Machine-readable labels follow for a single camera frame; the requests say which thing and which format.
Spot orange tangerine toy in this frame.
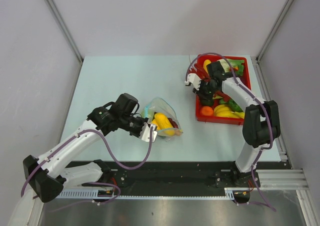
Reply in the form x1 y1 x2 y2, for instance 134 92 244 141
200 106 214 116

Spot yellow corn toy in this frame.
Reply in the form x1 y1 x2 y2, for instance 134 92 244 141
203 59 211 73

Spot yellow bell pepper toy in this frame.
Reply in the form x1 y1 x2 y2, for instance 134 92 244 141
152 113 175 137

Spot clear blue zip bag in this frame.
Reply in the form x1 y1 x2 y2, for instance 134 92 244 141
140 97 183 141

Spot papaya slice toy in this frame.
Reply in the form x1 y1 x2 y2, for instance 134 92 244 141
168 118 182 136

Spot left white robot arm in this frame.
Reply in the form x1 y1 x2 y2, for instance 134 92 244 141
21 93 157 203

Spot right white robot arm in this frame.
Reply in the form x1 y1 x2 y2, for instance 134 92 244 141
187 60 281 187

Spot red lobster toy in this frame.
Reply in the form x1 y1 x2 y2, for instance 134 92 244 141
189 63 211 82

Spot yellow banana bunch toy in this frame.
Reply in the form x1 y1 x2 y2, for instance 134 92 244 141
213 104 245 119

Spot green bell pepper toy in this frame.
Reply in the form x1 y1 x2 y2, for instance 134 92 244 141
219 99 243 112

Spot green lettuce toy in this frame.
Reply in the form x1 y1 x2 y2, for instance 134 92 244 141
219 59 245 77

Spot red plastic tray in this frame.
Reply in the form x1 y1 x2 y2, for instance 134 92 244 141
195 55 251 125

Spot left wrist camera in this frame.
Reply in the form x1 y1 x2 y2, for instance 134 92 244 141
139 123 158 143

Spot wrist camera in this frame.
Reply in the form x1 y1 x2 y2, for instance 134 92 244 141
139 123 158 143
184 73 202 91

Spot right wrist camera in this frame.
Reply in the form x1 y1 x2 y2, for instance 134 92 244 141
184 73 202 91

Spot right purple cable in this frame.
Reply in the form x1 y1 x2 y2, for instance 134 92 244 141
185 52 277 212

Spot purple cable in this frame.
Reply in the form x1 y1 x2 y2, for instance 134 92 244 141
185 52 277 212
20 124 155 211

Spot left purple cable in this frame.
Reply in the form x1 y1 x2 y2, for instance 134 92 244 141
20 124 155 211

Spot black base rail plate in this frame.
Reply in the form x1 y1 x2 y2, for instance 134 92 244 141
64 161 292 197

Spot grey cable duct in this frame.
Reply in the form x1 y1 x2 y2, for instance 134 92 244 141
57 187 235 200

